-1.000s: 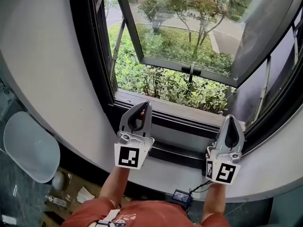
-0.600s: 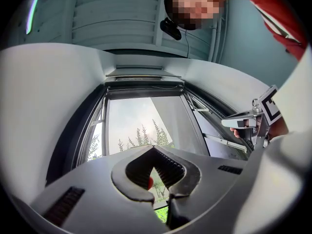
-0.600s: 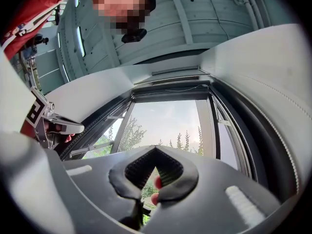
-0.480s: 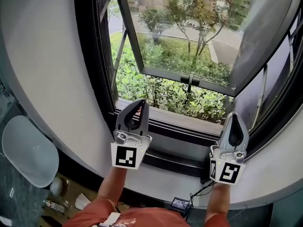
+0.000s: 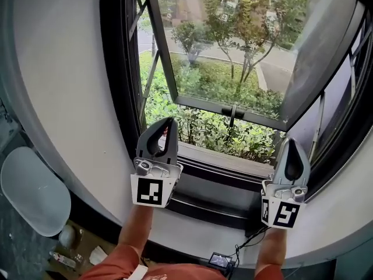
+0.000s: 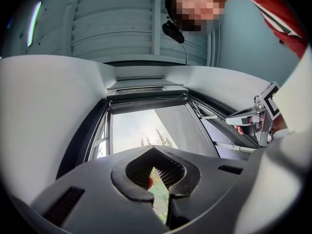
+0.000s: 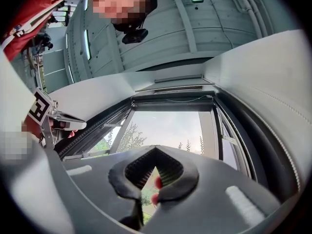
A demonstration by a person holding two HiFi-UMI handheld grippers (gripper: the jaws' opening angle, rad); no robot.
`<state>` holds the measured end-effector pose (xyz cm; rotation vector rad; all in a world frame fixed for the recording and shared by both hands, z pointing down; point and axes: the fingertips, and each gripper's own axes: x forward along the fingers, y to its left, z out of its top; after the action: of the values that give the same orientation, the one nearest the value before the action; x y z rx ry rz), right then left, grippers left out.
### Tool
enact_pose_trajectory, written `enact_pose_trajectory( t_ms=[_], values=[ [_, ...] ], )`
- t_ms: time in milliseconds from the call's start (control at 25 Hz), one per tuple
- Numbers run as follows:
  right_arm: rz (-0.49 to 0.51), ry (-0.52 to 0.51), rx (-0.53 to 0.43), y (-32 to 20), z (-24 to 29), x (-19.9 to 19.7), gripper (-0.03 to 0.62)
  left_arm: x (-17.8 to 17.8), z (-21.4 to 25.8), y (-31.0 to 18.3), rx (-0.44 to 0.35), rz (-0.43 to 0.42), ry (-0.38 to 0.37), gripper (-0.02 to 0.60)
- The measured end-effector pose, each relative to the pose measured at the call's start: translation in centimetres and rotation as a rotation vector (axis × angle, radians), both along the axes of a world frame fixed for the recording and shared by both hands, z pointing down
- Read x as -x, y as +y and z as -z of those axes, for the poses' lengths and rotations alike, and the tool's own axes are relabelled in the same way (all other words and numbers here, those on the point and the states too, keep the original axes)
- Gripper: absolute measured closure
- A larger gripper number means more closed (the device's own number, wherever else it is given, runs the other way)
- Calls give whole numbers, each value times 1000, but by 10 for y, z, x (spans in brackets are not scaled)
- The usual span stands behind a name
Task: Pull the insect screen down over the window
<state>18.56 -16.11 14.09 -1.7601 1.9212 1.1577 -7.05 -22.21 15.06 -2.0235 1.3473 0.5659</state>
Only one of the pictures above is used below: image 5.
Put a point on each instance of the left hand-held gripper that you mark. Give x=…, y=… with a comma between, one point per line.
x=150, y=189

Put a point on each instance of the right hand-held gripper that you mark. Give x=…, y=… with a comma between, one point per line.
x=284, y=211

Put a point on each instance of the person's right forearm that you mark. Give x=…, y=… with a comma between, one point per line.
x=269, y=252

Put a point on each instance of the person's left forearm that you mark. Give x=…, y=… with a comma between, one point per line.
x=134, y=232

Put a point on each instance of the open glass window sash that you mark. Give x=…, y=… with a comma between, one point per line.
x=198, y=105

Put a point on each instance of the metal scissor window stay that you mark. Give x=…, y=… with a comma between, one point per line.
x=137, y=19

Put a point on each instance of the green bushes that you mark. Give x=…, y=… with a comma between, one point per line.
x=204, y=133

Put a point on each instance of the small black display device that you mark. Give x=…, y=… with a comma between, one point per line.
x=220, y=262

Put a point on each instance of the large cardboard box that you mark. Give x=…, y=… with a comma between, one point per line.
x=84, y=244

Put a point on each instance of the white crumpled cloth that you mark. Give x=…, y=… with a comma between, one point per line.
x=97, y=255

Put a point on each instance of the small white rounded object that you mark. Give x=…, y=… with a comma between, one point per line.
x=67, y=236

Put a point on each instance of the white plastic chair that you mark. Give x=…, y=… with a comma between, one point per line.
x=35, y=191

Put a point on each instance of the small trees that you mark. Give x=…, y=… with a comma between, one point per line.
x=233, y=34

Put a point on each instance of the clear plastic water bottle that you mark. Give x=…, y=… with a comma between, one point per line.
x=62, y=259

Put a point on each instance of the black window frame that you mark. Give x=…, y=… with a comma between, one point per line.
x=116, y=69

